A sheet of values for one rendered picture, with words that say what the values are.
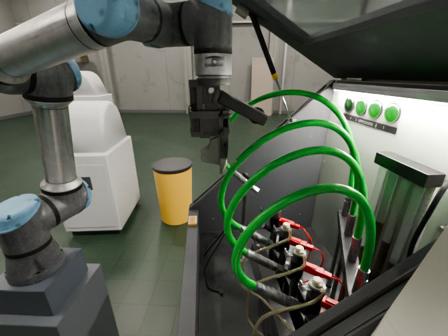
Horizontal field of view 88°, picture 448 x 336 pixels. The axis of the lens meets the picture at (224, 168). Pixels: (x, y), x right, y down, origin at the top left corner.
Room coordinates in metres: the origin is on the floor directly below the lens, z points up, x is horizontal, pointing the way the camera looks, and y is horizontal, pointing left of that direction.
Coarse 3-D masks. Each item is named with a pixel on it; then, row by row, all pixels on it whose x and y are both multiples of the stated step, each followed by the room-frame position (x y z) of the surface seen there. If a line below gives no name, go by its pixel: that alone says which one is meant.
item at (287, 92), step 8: (264, 96) 0.63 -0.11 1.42; (272, 96) 0.62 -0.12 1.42; (304, 96) 0.60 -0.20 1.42; (312, 96) 0.59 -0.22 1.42; (320, 96) 0.59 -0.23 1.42; (328, 104) 0.58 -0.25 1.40; (336, 112) 0.57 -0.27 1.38; (232, 120) 0.66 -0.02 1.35; (344, 120) 0.56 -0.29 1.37; (344, 128) 0.56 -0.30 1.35; (352, 136) 0.56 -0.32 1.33; (352, 176) 0.55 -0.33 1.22; (352, 184) 0.55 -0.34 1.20
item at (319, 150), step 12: (288, 156) 0.37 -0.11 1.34; (300, 156) 0.37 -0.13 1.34; (336, 156) 0.38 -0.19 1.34; (348, 156) 0.38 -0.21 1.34; (264, 168) 0.37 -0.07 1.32; (276, 168) 0.37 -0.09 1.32; (360, 168) 0.38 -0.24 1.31; (252, 180) 0.36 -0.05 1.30; (360, 180) 0.38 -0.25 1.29; (240, 192) 0.36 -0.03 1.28; (360, 192) 0.38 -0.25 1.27; (228, 216) 0.36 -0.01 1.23; (360, 216) 0.38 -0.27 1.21; (228, 228) 0.36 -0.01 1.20; (360, 228) 0.38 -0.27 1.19; (228, 240) 0.36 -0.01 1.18; (360, 240) 0.38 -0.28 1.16; (252, 252) 0.36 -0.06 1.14; (264, 264) 0.36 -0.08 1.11; (276, 264) 0.37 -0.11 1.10
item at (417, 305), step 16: (432, 256) 0.18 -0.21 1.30; (416, 272) 0.19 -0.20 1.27; (432, 272) 0.17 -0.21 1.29; (416, 288) 0.18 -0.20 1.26; (432, 288) 0.17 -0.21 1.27; (400, 304) 0.18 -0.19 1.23; (416, 304) 0.17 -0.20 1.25; (432, 304) 0.16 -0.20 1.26; (384, 320) 0.18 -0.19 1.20; (400, 320) 0.17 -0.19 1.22; (416, 320) 0.16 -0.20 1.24; (432, 320) 0.15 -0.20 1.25
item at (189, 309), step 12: (192, 228) 0.70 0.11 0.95; (192, 240) 0.63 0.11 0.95; (192, 252) 0.57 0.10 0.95; (192, 264) 0.52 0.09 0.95; (192, 276) 0.48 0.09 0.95; (192, 288) 0.44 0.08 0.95; (180, 300) 0.41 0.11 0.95; (192, 300) 0.41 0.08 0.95; (180, 312) 0.38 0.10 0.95; (192, 312) 0.38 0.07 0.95; (180, 324) 0.35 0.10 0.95; (192, 324) 0.35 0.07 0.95
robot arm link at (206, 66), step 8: (200, 56) 0.48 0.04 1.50; (208, 56) 0.47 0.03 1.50; (216, 56) 0.47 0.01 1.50; (224, 56) 0.48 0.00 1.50; (200, 64) 0.48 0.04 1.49; (208, 64) 0.47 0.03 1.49; (216, 64) 0.48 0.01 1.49; (224, 64) 0.48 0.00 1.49; (200, 72) 0.48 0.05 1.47; (208, 72) 0.47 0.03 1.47; (216, 72) 0.47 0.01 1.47; (224, 72) 0.48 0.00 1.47
